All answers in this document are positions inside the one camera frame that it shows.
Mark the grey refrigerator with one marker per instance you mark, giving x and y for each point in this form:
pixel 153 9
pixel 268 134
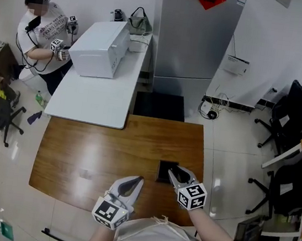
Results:
pixel 193 39

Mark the grey-green handbag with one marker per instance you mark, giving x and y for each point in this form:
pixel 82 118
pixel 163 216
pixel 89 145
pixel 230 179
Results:
pixel 139 26

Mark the person's right forearm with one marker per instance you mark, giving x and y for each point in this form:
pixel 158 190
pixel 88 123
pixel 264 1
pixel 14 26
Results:
pixel 211 233

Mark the white wall router box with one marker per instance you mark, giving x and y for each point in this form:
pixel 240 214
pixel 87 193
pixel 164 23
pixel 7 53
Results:
pixel 235 65

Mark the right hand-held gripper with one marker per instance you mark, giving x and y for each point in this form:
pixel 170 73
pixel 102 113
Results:
pixel 191 196

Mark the white microwave oven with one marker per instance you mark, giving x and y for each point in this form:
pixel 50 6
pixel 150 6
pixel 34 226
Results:
pixel 97 48

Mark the white power adapter box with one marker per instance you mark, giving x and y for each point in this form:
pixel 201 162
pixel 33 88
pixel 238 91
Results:
pixel 205 107

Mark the black floor mat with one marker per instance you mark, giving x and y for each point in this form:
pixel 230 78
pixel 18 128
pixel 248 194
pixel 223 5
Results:
pixel 160 106

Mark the brown cabinet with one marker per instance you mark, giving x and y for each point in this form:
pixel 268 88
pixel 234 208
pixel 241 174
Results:
pixel 6 60

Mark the black kettle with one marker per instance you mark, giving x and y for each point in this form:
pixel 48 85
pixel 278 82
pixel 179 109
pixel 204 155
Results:
pixel 118 15

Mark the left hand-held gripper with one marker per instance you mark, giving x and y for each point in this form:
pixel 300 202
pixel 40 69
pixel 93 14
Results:
pixel 110 213

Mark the white bin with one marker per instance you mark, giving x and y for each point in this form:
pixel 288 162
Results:
pixel 32 81

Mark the green floor card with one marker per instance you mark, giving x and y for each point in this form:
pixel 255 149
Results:
pixel 7 231

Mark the small black box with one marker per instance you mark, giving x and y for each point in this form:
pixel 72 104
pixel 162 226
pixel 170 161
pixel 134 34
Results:
pixel 163 172

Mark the green plastic bottle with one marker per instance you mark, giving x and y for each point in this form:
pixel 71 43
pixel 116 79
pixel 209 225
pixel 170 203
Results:
pixel 41 99

